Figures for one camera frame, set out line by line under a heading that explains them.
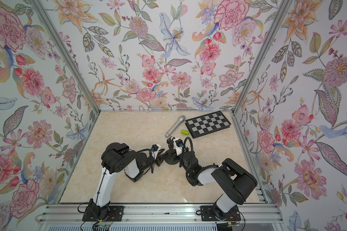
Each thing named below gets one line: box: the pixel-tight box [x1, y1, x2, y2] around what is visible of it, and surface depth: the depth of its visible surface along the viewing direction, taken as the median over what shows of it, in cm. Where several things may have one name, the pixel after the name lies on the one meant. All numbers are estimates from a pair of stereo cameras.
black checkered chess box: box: [184, 110, 232, 139], surface depth 112 cm
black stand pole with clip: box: [166, 136, 176, 151], surface depth 83 cm
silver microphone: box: [164, 115, 187, 138], surface depth 112 cm
